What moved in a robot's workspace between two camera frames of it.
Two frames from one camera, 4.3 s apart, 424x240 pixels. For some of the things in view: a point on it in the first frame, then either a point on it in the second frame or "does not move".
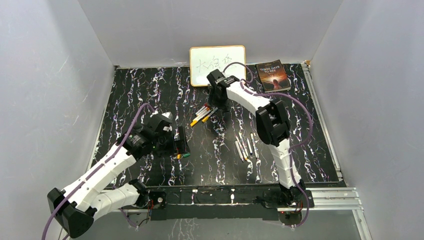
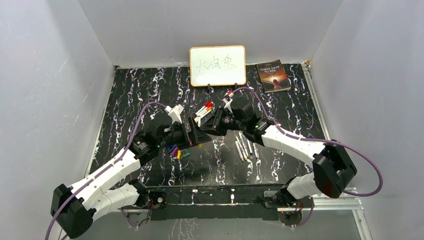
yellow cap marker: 245,158 does not move
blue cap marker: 249,146 does not move
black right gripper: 213,101 → 217,128
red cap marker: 205,105 does not move
